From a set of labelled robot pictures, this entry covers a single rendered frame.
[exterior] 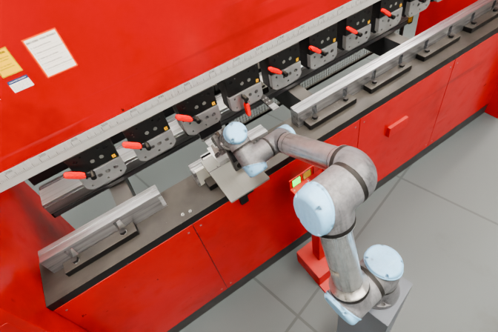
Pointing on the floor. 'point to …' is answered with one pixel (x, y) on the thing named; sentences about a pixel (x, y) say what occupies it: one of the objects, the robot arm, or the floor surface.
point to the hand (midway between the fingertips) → (224, 153)
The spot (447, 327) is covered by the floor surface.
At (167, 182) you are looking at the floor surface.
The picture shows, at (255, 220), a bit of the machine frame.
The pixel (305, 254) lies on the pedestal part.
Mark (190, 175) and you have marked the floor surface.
